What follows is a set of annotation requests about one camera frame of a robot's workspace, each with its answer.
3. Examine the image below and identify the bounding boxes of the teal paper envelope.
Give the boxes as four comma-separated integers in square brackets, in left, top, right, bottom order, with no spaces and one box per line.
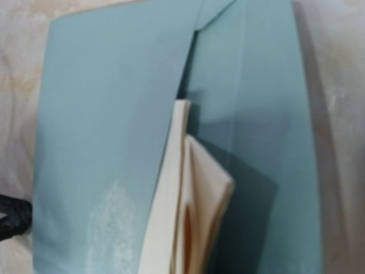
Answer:
[33,1,323,273]

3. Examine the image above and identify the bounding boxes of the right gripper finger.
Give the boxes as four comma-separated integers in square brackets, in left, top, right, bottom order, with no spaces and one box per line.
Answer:
[1,195,33,241]

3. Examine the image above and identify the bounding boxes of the beige lined letter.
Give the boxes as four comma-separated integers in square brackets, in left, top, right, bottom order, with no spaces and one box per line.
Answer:
[137,99,190,273]
[171,136,234,273]

